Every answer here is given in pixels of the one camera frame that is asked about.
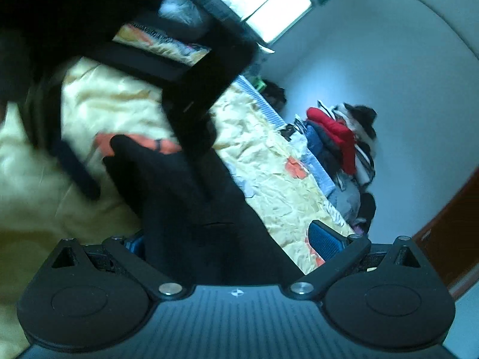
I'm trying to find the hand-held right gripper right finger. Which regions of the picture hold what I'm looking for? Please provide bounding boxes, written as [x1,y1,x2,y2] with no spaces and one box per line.
[286,220,425,302]

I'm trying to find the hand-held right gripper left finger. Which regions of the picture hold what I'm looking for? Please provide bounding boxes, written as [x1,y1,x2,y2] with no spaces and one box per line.
[48,231,184,302]

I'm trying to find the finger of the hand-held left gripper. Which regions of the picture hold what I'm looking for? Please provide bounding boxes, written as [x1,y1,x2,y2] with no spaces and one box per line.
[161,19,260,158]
[22,67,102,201]

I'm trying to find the black pants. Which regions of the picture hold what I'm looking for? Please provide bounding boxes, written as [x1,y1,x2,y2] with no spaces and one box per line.
[103,135,305,287]

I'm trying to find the grey garment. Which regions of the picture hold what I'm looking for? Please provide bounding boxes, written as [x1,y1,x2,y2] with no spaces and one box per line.
[328,186,360,222]

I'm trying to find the blue striped sheet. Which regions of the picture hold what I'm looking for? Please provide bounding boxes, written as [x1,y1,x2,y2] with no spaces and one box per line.
[236,75,287,130]

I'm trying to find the black garment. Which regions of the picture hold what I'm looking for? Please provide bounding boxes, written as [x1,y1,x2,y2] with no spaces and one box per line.
[358,192,377,229]

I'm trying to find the black bag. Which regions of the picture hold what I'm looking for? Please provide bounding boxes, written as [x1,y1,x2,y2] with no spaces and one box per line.
[264,80,288,106]

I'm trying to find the blue quilted blanket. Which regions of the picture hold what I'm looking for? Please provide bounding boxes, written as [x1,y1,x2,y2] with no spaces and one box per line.
[301,153,337,197]

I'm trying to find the black and white garments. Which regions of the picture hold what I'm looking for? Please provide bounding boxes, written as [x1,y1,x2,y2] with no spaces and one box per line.
[317,99,377,188]

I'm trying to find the yellow floral bedsheet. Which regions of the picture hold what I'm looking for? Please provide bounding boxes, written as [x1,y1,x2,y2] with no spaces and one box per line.
[0,22,360,349]

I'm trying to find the window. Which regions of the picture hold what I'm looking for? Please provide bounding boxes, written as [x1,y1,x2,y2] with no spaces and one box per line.
[214,0,313,44]

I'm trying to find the black and white patterned cloth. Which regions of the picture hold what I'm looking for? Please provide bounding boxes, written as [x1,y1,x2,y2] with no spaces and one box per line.
[281,119,308,143]

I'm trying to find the navy jacket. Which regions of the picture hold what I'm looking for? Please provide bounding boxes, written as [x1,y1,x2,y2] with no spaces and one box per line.
[304,123,339,159]

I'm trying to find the red jacket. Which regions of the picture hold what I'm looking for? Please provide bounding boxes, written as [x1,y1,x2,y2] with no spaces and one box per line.
[306,107,357,175]

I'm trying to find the brown wooden door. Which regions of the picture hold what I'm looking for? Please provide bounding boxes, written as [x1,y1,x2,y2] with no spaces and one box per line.
[413,171,479,300]

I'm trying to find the black jacket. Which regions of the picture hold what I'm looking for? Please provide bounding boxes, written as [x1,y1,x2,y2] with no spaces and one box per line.
[343,103,377,137]

